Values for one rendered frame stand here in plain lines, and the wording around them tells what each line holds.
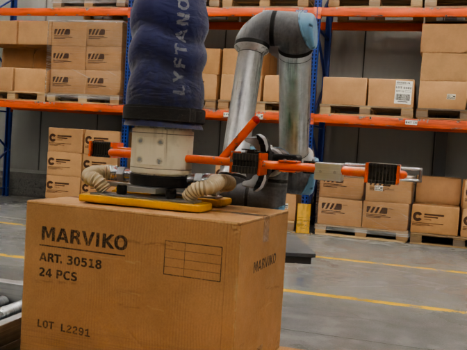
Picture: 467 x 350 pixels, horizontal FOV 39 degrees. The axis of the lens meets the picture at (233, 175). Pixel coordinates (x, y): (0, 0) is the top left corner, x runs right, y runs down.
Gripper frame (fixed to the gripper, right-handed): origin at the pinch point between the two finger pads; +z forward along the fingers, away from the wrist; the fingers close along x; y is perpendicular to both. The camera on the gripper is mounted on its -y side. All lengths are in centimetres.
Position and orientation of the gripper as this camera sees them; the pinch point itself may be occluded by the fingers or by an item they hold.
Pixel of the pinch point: (258, 162)
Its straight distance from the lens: 175.5
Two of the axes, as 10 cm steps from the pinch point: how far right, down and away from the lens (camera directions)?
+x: 0.6, -10.0, -0.5
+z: -2.7, 0.3, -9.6
